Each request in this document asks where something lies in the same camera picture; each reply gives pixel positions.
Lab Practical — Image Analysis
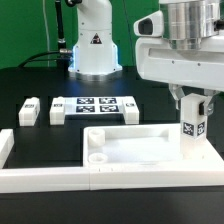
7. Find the white marker base plate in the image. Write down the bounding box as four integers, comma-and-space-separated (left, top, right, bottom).
65, 96, 137, 115

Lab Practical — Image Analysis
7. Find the black cable bundle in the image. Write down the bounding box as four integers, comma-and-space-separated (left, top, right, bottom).
18, 0, 74, 68

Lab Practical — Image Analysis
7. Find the white desk top tray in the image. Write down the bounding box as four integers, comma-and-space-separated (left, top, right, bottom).
83, 124, 222, 170

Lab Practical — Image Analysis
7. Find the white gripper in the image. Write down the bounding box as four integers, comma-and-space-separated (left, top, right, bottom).
135, 35, 224, 116

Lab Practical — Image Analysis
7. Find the white L-shaped corner fence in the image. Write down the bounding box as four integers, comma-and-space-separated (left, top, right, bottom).
0, 129, 224, 193

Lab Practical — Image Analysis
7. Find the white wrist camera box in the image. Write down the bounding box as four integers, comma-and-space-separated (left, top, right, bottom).
134, 10, 164, 38

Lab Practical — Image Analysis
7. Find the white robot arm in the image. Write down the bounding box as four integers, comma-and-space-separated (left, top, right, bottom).
65, 0, 224, 115

